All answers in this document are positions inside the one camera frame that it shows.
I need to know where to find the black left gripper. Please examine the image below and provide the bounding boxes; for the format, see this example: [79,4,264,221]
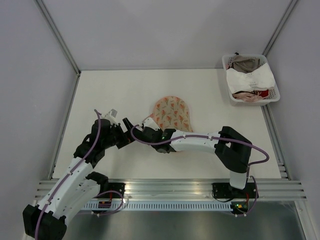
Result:
[102,118,140,149]

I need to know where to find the floral mesh laundry bag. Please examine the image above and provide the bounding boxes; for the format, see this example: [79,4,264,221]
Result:
[142,94,195,156]

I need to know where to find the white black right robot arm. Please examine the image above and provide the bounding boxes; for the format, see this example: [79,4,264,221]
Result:
[139,126,252,198]

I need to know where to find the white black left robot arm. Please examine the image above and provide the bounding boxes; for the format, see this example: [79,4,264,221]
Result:
[22,115,131,240]

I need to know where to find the white bra in basket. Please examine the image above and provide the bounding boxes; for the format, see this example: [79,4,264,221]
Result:
[226,63,276,94]

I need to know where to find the pink red garments in basket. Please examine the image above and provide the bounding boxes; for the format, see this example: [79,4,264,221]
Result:
[232,89,270,103]

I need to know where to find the grey garment in basket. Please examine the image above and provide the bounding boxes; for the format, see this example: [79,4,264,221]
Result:
[229,55,260,74]

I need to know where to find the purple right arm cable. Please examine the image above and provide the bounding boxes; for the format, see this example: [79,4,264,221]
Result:
[130,123,270,218]

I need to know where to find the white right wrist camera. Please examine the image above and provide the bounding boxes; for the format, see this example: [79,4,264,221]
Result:
[142,117,160,131]

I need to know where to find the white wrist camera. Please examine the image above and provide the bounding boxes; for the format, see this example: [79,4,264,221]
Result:
[142,117,160,131]
[102,109,119,125]

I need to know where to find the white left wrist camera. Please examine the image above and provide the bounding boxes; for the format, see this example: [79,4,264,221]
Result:
[102,109,119,125]

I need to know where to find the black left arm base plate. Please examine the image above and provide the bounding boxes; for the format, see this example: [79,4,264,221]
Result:
[98,182,126,200]

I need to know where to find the white slotted cable duct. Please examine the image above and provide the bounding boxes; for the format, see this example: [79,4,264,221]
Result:
[81,200,232,212]

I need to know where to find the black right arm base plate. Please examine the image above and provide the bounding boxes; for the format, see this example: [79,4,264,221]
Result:
[211,182,242,203]

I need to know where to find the left aluminium frame post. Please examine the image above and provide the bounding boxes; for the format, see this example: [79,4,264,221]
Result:
[34,0,82,76]

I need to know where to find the aluminium frame post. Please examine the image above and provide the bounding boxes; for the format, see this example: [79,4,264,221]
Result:
[262,0,300,57]
[34,0,82,76]

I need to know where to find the right aluminium frame post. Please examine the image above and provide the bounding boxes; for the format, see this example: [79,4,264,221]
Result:
[262,0,300,57]

